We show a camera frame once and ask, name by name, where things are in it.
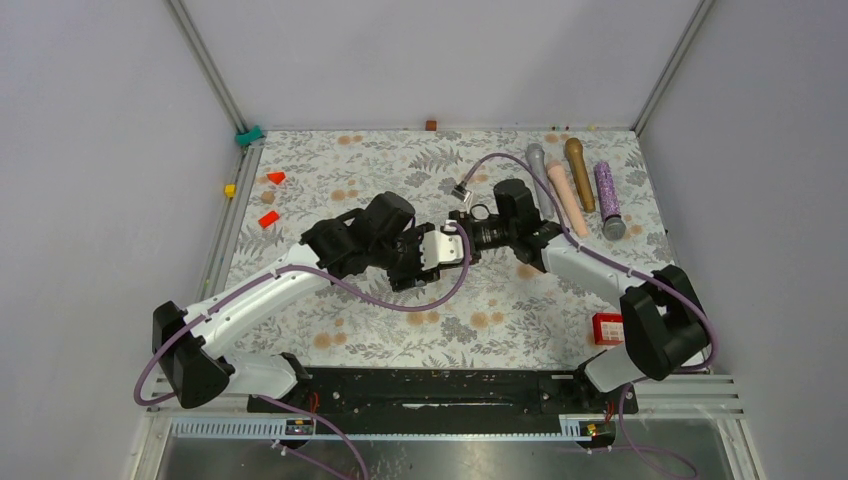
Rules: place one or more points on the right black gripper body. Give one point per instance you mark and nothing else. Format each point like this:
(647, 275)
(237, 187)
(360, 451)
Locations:
(474, 230)

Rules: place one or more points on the red plastic box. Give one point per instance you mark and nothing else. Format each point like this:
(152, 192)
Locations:
(608, 329)

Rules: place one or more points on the purple glitter toy microphone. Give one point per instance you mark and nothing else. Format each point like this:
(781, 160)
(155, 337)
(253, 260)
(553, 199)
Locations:
(613, 225)

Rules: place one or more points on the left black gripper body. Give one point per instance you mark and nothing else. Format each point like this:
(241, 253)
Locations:
(408, 269)

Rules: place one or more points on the orange triangular block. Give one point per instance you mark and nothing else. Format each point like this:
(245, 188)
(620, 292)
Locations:
(276, 177)

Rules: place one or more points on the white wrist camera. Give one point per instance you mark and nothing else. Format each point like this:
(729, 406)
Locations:
(439, 249)
(460, 192)

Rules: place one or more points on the pink toy microphone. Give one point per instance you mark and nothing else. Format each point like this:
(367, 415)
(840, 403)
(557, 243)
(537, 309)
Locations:
(558, 178)

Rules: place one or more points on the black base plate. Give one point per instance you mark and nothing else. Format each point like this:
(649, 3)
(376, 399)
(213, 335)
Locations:
(417, 401)

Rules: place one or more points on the teal clamp block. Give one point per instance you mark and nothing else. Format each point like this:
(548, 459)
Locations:
(248, 137)

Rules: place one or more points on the red block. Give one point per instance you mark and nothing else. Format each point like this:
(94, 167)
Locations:
(267, 220)

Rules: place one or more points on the gold toy microphone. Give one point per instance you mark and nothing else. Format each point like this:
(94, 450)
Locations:
(574, 154)

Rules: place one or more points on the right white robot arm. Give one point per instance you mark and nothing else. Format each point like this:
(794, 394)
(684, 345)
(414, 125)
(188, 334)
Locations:
(663, 330)

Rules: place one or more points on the grey toy microphone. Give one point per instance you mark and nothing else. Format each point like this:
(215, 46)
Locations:
(535, 158)

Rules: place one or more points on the aluminium frame rail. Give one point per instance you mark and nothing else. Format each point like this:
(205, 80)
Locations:
(208, 68)

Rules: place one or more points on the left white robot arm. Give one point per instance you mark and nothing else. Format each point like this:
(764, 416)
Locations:
(194, 360)

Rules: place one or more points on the floral patterned mat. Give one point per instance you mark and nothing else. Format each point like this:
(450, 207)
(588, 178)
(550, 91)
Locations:
(505, 315)

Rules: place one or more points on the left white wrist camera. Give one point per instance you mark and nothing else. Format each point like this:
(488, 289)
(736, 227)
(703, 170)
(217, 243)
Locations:
(439, 249)

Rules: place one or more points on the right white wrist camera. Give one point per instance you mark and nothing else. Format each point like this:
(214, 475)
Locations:
(460, 192)

